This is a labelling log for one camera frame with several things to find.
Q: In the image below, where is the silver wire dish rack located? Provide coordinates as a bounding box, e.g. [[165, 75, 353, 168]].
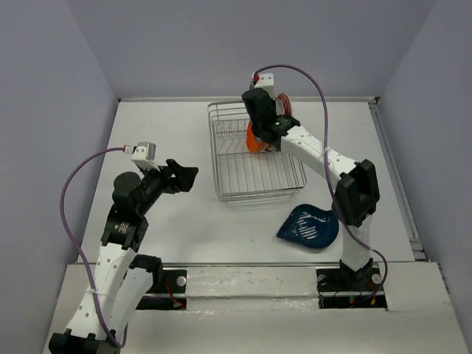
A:
[[207, 101, 307, 204]]

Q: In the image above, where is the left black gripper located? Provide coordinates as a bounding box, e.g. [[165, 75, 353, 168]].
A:
[[136, 159, 198, 215]]

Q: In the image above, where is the red and teal floral plate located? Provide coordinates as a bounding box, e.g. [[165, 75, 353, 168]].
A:
[[276, 93, 294, 116]]

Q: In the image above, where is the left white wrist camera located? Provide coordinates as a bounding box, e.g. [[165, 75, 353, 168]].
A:
[[124, 142, 158, 171]]

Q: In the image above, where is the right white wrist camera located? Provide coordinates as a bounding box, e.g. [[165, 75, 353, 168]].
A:
[[250, 73, 276, 99]]

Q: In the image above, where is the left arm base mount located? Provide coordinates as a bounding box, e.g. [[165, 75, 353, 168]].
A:
[[136, 269, 187, 310]]

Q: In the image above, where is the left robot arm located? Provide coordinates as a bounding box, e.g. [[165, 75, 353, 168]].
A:
[[49, 159, 198, 353]]

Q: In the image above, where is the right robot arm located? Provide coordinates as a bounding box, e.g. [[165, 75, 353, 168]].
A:
[[242, 88, 380, 289]]

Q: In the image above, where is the orange plate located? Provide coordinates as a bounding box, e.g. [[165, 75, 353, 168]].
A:
[[246, 122, 267, 153]]

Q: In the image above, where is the navy blue shell dish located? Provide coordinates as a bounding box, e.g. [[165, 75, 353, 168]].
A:
[[276, 204, 339, 251]]

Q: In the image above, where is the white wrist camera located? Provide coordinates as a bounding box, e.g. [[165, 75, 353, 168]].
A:
[[250, 73, 276, 99], [124, 142, 158, 171]]

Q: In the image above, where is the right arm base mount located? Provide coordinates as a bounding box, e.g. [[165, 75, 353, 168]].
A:
[[316, 267, 387, 310]]

